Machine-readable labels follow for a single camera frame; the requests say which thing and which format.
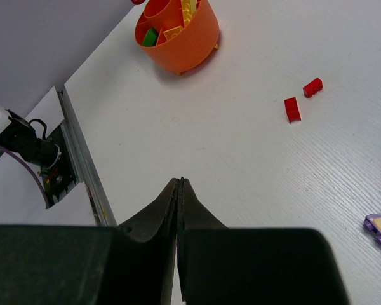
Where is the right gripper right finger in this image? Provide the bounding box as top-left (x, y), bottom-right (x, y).
top-left (177, 178), bottom-right (349, 304)

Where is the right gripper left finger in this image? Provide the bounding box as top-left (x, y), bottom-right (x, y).
top-left (0, 179), bottom-right (180, 304)

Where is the green lego brick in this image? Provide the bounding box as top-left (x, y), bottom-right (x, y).
top-left (142, 27), bottom-right (159, 47)

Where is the yellow curved lego piece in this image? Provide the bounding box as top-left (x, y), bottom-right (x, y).
top-left (163, 25), bottom-right (184, 41)

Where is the long yellow lego plate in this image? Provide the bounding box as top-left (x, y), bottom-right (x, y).
top-left (180, 0), bottom-right (199, 27)

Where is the red rounded lego brick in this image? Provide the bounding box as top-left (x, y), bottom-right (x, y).
top-left (131, 0), bottom-right (145, 5)

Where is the red lego slope piece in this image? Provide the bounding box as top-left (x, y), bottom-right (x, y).
top-left (284, 97), bottom-right (302, 124)

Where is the small red lego stud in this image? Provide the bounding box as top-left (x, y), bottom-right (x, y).
top-left (303, 78), bottom-right (323, 98)

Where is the orange round divided container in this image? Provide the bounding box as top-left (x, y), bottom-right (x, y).
top-left (135, 1), bottom-right (220, 74)

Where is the aluminium table front rail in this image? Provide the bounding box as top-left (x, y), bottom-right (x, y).
top-left (57, 88), bottom-right (117, 226)

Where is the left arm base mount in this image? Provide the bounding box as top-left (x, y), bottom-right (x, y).
top-left (0, 110), bottom-right (77, 208)

